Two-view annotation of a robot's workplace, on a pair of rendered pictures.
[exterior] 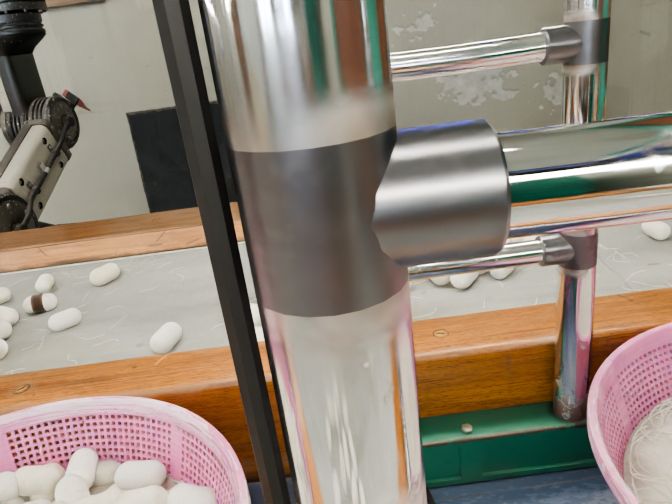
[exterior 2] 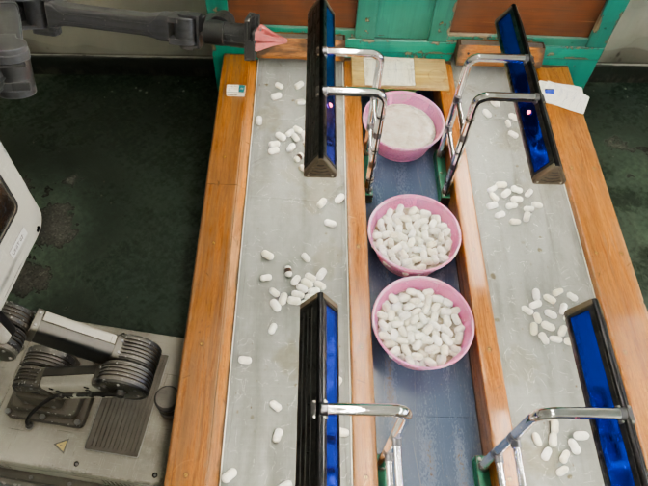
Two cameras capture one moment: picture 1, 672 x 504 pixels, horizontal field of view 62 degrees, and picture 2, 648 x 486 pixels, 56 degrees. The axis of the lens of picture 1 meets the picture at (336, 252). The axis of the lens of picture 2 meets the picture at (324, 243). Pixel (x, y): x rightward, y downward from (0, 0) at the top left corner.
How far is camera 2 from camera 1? 1.76 m
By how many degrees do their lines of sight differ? 74
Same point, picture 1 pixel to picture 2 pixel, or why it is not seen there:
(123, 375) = (357, 224)
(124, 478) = (383, 225)
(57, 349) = (321, 256)
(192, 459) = (381, 211)
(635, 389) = not seen: hidden behind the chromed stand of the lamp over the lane
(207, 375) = (362, 205)
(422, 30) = not seen: outside the picture
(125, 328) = (312, 240)
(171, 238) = (236, 235)
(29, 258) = (230, 295)
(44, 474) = (381, 239)
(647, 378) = not seen: hidden behind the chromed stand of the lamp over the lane
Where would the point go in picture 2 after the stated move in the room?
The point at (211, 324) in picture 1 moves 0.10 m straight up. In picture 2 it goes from (318, 215) to (319, 195)
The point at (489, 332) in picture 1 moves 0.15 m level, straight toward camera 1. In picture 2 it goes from (357, 152) to (404, 164)
